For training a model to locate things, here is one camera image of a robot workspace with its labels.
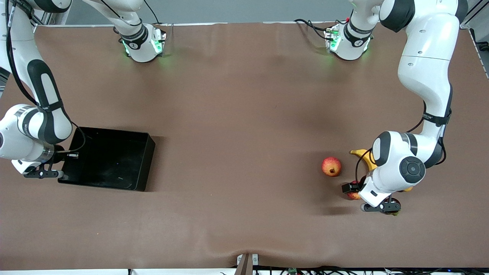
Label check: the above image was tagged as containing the dark purple mangosteen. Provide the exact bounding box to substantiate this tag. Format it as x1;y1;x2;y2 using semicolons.
386;198;402;217

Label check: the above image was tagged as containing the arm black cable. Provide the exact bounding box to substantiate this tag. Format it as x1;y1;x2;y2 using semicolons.
6;0;86;155
355;99;448;186

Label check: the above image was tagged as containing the grey arm base connector panel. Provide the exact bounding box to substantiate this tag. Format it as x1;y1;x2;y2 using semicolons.
324;25;341;53
151;24;174;56

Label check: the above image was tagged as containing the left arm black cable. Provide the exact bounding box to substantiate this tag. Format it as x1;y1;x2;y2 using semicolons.
355;99;448;186

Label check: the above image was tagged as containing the red yellow apple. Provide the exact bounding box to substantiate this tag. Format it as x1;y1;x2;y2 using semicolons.
346;180;366;200

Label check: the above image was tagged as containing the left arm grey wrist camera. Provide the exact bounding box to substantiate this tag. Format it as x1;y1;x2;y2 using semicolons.
360;199;402;214

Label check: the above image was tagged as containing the black plastic box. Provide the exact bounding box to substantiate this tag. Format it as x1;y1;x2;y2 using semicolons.
57;127;156;192

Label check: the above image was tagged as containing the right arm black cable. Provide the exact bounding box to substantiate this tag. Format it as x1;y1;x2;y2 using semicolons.
6;0;86;155

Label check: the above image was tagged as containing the black base power cable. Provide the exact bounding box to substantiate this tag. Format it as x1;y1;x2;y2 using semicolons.
143;0;163;26
293;18;333;42

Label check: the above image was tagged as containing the aluminium frame profile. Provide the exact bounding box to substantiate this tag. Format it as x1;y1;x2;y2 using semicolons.
460;0;489;29
29;8;73;27

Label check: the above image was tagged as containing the yellow banana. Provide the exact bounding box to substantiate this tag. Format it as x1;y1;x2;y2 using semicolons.
350;149;378;171

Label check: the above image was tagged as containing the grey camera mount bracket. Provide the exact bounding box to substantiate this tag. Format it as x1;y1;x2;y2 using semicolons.
235;253;259;275

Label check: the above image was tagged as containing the brown table cover cloth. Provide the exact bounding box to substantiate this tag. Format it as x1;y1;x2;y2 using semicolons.
0;21;489;270

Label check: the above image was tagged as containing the red orange pomegranate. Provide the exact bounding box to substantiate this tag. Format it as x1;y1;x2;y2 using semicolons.
321;157;342;177

